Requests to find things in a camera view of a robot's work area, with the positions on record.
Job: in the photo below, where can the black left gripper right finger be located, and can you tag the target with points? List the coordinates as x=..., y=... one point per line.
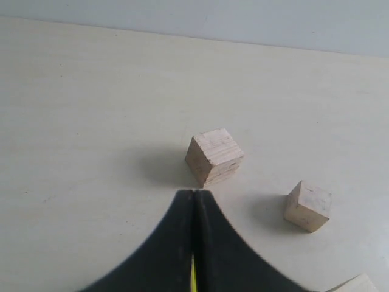
x=223, y=261

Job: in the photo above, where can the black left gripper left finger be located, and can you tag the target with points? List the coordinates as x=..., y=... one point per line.
x=163, y=261

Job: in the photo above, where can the large pale wooden cube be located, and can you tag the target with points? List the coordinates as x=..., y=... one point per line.
x=360, y=283

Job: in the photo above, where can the yellow cube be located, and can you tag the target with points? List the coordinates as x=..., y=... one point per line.
x=193, y=285

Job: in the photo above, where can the small light wooden cube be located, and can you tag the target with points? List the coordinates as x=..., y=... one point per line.
x=308, y=206

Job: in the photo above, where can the medium plywood cube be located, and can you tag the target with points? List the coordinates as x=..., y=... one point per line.
x=213, y=156

